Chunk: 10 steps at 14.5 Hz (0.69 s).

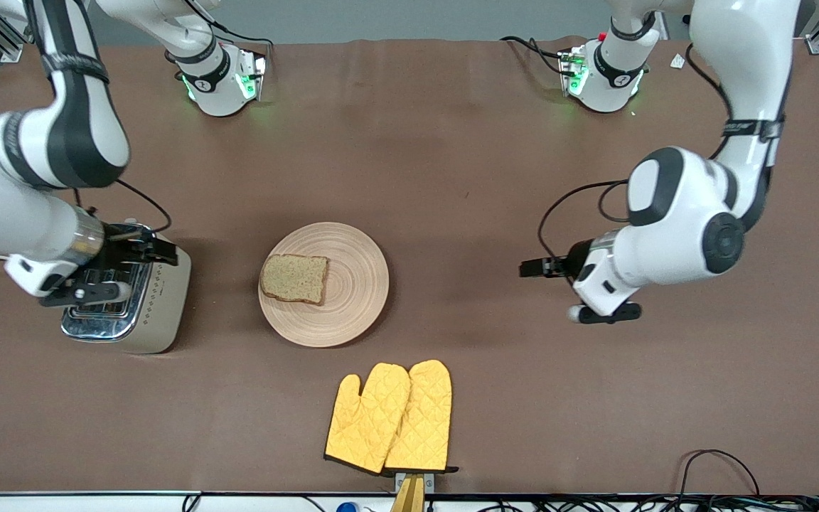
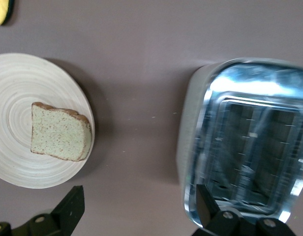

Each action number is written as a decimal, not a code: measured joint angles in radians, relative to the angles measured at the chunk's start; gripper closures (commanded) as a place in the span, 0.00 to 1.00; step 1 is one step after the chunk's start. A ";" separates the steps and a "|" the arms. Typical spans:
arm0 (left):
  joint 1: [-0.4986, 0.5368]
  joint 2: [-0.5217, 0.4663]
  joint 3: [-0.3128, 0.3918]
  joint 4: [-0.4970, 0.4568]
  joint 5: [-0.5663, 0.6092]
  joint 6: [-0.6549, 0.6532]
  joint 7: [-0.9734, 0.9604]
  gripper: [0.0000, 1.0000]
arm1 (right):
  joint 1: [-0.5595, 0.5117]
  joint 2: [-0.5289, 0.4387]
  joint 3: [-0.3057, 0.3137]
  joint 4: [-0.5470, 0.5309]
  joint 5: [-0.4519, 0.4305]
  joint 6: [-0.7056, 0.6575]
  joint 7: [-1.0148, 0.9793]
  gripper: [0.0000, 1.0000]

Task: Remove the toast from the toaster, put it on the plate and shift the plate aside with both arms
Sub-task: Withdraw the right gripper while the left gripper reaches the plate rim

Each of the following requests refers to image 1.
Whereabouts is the looped black cable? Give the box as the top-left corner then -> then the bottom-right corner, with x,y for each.
678,449 -> 763,498

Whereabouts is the right arm base black cable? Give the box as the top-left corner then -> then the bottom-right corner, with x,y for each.
168,0 -> 274,48

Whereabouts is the cream and chrome toaster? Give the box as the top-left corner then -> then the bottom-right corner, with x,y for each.
61,217 -> 192,355

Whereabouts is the brown toast slice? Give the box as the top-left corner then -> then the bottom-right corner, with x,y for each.
260,254 -> 330,306

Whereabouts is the left arm base black cable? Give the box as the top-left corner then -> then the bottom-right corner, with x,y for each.
500,36 -> 568,76

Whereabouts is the grey metal hook bracket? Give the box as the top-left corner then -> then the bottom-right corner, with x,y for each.
395,471 -> 436,493

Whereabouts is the round wooden plate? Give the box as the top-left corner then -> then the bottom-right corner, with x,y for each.
258,222 -> 390,348

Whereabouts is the arm base black cable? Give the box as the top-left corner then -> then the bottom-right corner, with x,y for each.
500,36 -> 568,76
168,0 -> 274,48

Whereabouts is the yellow quilted oven mitt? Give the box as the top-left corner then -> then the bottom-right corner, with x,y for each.
384,359 -> 459,474
324,363 -> 412,476

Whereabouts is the brown table cover mat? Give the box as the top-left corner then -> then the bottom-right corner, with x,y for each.
0,36 -> 819,496

